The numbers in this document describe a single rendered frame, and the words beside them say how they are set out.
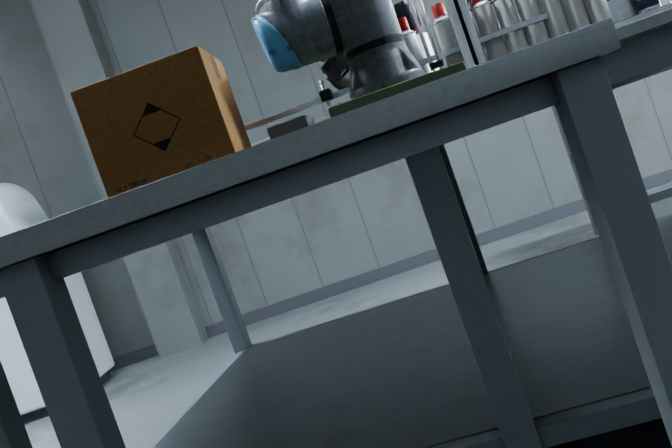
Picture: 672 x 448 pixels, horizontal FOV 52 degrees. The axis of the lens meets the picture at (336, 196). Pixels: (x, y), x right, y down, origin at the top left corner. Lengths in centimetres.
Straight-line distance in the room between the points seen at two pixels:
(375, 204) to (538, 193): 106
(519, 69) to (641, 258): 29
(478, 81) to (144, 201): 46
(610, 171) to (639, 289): 16
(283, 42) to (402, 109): 46
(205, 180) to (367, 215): 367
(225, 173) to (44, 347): 35
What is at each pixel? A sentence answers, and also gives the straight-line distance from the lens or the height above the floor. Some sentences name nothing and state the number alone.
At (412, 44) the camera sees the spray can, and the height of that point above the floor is 101.
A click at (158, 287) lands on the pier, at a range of 466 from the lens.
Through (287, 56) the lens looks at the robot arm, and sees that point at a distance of 130.
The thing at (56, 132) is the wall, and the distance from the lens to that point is 504.
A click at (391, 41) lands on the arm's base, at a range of 131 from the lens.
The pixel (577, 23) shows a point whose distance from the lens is 184.
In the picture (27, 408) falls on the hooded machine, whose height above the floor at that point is 9.
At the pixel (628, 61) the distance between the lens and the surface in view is 125.
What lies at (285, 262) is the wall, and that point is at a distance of 463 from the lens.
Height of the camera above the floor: 76
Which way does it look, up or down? 2 degrees down
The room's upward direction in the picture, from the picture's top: 19 degrees counter-clockwise
